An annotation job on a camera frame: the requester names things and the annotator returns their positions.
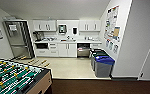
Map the stainless steel refrigerator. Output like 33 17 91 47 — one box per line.
3 19 36 61

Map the white double door base cabinet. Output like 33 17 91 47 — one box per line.
58 42 78 58

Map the white drawer base cabinet narrow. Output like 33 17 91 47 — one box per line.
89 41 103 51

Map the large wall poster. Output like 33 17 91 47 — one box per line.
103 4 121 42

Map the grey bin blue lid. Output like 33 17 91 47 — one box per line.
94 54 116 79

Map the white wall cabinet with bottle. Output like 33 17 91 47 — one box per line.
32 19 58 33

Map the foosball gaming table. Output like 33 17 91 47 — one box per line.
0 55 54 94

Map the stainless steel dishwasher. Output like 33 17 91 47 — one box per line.
76 42 92 59

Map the white paper sheet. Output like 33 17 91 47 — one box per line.
8 24 18 32

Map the chrome faucet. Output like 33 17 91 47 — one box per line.
66 35 72 41

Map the grey bin green lid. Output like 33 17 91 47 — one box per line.
90 51 109 71

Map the white drawer base cabinet wide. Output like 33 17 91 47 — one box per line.
34 41 60 58

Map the black coffee machine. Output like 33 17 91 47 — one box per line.
33 31 45 42

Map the black built-in microwave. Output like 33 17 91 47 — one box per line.
35 42 50 50

